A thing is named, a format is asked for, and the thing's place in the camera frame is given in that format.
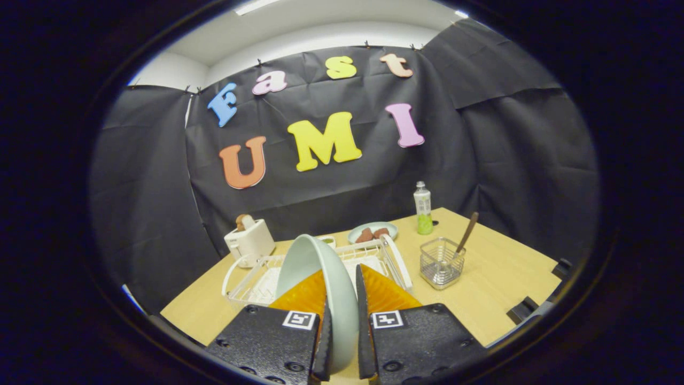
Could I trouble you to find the green drink bottle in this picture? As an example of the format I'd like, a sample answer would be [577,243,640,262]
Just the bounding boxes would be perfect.
[413,181,434,236]

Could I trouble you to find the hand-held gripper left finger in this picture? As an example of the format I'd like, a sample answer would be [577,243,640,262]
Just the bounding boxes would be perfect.
[206,269,335,384]

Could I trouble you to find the wooden handled spoon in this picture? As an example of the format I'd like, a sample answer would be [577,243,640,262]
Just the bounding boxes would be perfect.
[438,212,479,279]

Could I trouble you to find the white toaster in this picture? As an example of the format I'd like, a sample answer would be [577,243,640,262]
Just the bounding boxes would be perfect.
[223,218,276,268]

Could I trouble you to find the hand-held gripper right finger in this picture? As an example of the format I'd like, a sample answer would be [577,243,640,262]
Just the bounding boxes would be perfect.
[355,264,489,384]

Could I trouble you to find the pale plate with sausages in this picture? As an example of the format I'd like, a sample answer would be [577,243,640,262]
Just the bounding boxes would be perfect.
[347,221,399,245]

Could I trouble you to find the long ceiling light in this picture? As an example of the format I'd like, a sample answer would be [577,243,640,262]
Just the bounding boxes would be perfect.
[235,0,281,16]

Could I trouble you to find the pale green plate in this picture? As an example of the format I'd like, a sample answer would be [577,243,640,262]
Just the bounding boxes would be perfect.
[275,234,360,374]

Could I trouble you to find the black backdrop cloth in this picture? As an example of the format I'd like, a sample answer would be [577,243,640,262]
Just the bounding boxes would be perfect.
[88,19,599,316]

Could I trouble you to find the metal wire basket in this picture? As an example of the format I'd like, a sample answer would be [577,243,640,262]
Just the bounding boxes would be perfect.
[419,237,467,290]

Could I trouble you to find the white wire dish rack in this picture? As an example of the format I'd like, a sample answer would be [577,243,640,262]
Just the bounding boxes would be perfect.
[222,234,413,311]

